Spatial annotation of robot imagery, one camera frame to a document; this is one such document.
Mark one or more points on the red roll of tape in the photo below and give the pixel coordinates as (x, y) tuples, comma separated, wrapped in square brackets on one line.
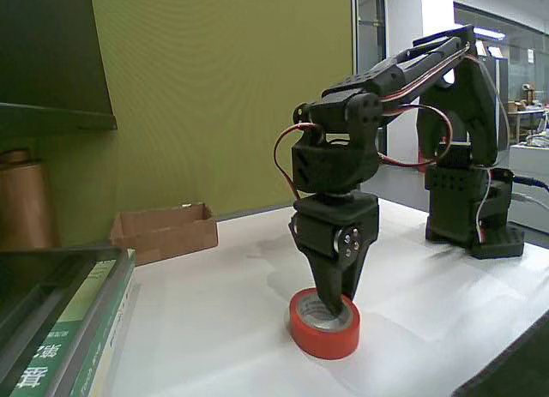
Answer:
[(317, 345)]

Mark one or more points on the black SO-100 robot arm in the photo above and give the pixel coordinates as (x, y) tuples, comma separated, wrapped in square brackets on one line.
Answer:
[(450, 187)]

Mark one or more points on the shallow cardboard box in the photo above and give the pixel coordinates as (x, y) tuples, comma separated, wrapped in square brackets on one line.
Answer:
[(180, 242)]

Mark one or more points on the olive green partition panel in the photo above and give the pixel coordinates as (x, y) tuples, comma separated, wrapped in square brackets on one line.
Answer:
[(193, 157)]

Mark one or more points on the grey framed glass door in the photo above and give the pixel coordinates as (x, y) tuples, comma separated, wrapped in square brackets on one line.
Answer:
[(369, 28)]

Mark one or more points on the black storage cabinet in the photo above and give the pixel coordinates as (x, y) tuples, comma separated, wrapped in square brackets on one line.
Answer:
[(501, 84)]

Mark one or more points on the distant cluttered white desk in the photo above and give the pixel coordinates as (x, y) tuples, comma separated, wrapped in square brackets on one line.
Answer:
[(527, 114)]

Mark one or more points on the white ceiling light strip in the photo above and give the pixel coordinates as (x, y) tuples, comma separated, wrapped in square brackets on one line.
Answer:
[(491, 34)]

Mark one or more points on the white notice sheet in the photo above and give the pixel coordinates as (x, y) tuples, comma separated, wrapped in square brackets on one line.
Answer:
[(530, 56)]

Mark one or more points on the green white spine book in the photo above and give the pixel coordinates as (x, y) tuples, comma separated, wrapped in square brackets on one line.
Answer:
[(90, 371)]

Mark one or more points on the green cover Chinese title book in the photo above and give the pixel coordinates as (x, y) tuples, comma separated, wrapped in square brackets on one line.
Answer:
[(64, 324)]

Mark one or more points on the copper brown cylinder bottle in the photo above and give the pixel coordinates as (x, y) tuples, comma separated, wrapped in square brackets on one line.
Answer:
[(25, 200)]

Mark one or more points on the dark green shelf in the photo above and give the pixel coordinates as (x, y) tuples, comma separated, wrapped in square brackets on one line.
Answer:
[(43, 49)]

